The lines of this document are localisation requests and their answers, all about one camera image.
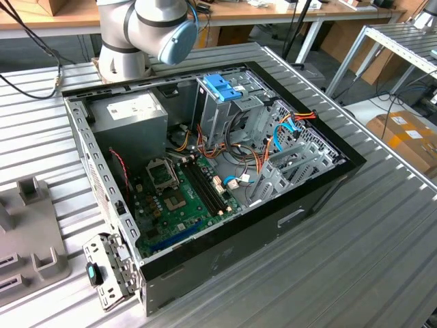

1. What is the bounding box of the blue data wire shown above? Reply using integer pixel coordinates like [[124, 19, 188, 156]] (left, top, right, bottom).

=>
[[271, 114, 301, 153]]

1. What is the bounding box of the orange red power wire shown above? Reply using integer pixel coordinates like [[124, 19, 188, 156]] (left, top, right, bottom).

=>
[[293, 108, 318, 122]]

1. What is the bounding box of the perforated metal disk bay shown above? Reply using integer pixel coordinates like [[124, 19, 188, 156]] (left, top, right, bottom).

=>
[[245, 100, 346, 208]]

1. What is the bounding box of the black RAM slot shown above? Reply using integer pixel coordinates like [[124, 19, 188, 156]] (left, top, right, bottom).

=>
[[189, 160, 229, 212], [180, 163, 219, 217]]

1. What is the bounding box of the grey metal drive cage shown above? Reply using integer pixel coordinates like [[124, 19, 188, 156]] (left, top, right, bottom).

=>
[[191, 66, 274, 148]]

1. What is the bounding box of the CPU socket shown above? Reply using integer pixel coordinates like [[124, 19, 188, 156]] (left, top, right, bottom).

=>
[[163, 189, 188, 212]]

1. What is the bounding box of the green motherboard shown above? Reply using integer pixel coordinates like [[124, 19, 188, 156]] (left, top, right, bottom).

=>
[[128, 155, 245, 259]]

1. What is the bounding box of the metal socket cover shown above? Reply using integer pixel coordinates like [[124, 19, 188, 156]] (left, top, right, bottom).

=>
[[145, 157, 181, 191]]

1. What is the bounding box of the blue plastic bay latch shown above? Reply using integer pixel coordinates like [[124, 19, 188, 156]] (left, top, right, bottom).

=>
[[203, 74, 246, 103]]

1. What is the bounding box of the blue expansion slot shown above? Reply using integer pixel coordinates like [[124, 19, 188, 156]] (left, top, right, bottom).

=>
[[150, 221, 203, 253]]

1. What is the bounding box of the black PC case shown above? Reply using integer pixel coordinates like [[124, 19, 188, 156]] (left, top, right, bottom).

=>
[[61, 60, 368, 317]]

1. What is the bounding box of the grey power supply unit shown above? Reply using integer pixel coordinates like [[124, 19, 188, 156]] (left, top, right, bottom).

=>
[[87, 89, 169, 175]]

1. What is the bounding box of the black case fan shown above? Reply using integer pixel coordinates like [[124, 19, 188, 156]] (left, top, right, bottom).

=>
[[109, 148, 134, 206]]

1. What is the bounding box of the brown cardboard box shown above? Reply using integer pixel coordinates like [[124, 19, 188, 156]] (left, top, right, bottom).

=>
[[320, 20, 410, 86], [203, 24, 255, 48]]

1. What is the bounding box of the wooden desk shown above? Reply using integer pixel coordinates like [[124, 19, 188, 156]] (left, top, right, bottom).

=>
[[0, 0, 409, 66]]

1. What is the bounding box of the black tripod leg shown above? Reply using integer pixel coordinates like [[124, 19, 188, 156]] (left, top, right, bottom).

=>
[[282, 0, 313, 66]]

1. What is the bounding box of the black latch with teal button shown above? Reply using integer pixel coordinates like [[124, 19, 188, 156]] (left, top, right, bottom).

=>
[[85, 262, 105, 286]]

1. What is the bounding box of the cardboard box with labels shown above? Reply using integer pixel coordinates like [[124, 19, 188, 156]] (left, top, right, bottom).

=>
[[365, 109, 437, 178]]

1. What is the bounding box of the grey parts rack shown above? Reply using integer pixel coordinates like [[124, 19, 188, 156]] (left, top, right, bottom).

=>
[[0, 176, 72, 308]]

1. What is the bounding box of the brown wooden box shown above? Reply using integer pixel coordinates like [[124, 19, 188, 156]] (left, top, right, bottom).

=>
[[36, 0, 69, 17]]

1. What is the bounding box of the orange black wire bundle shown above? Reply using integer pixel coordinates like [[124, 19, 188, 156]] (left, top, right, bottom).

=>
[[196, 122, 270, 175]]

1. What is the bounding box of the blue wire with white plug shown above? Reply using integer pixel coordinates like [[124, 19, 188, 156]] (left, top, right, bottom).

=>
[[223, 174, 255, 189]]

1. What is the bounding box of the yellow orange wire bundle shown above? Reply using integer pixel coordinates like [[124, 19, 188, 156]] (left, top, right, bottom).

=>
[[169, 124, 191, 153]]

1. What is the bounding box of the red black fan wire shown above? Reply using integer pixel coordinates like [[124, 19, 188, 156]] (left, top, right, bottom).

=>
[[108, 146, 134, 192]]

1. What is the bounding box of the metal slot cover bracket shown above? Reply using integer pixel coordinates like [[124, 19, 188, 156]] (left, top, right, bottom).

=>
[[81, 232, 143, 312]]

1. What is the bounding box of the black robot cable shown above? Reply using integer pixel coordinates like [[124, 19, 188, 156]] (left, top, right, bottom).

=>
[[0, 0, 76, 100]]

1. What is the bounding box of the metal frame slat table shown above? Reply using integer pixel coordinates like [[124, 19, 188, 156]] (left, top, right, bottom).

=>
[[326, 22, 437, 100]]

